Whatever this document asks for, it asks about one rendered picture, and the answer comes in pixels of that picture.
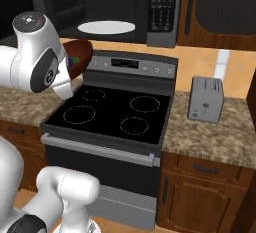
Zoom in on purple eggplant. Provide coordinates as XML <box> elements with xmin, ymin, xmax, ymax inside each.
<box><xmin>66</xmin><ymin>55</ymin><xmax>82</xmax><ymax>73</ymax></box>

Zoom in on grey toaster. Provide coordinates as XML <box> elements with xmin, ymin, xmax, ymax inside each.
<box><xmin>186</xmin><ymin>75</ymin><xmax>225</xmax><ymax>124</ymax></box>

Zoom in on dark drawer handle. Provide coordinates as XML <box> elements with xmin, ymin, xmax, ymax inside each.
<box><xmin>192</xmin><ymin>163</ymin><xmax>221</xmax><ymax>176</ymax></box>
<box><xmin>6</xmin><ymin>126</ymin><xmax>27</xmax><ymax>136</ymax></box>

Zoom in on grey oven door handle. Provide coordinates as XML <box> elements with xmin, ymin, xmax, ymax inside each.
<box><xmin>40</xmin><ymin>133</ymin><xmax>161</xmax><ymax>168</ymax></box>

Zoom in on dark brown tall cupboard side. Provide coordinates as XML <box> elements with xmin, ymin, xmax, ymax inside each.
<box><xmin>245</xmin><ymin>71</ymin><xmax>256</xmax><ymax>133</ymax></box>

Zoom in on brown bowl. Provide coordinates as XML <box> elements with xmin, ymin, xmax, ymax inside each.
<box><xmin>62</xmin><ymin>39</ymin><xmax>94</xmax><ymax>80</ymax></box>

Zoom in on black microwave oven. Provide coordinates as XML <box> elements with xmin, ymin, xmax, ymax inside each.
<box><xmin>26</xmin><ymin>0</ymin><xmax>184</xmax><ymax>49</ymax></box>

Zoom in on grey oven bottom drawer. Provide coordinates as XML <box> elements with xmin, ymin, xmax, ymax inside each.
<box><xmin>87</xmin><ymin>184</ymin><xmax>158</xmax><ymax>232</ymax></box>

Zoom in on brown wall cupboard door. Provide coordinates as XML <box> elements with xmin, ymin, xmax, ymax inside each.
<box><xmin>176</xmin><ymin>0</ymin><xmax>256</xmax><ymax>52</ymax></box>

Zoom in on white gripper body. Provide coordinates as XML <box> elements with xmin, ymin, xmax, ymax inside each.
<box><xmin>52</xmin><ymin>78</ymin><xmax>75</xmax><ymax>100</ymax></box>

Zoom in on dark base cupboard handle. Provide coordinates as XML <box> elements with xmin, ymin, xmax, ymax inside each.
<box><xmin>161</xmin><ymin>175</ymin><xmax>170</xmax><ymax>206</ymax></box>

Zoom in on brown drawer front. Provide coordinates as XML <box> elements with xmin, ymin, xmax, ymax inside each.
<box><xmin>172</xmin><ymin>154</ymin><xmax>247</xmax><ymax>185</ymax></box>
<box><xmin>0</xmin><ymin>119</ymin><xmax>43</xmax><ymax>144</ymax></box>

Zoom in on black oven door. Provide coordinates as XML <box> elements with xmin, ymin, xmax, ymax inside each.
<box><xmin>44</xmin><ymin>142</ymin><xmax>163</xmax><ymax>199</ymax></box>

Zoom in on brown base cupboard door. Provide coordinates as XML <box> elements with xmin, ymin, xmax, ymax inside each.
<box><xmin>17</xmin><ymin>139</ymin><xmax>48</xmax><ymax>193</ymax></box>
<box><xmin>156</xmin><ymin>172</ymin><xmax>248</xmax><ymax>233</ymax></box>

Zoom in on black microwave door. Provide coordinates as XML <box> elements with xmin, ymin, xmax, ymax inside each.
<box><xmin>0</xmin><ymin>0</ymin><xmax>48</xmax><ymax>41</ymax></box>

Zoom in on black and grey stove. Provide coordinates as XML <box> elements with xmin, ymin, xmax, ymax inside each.
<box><xmin>39</xmin><ymin>50</ymin><xmax>179</xmax><ymax>232</ymax></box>

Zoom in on white microwave turntable plate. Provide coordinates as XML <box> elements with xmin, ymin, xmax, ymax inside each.
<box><xmin>76</xmin><ymin>20</ymin><xmax>137</xmax><ymax>35</ymax></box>

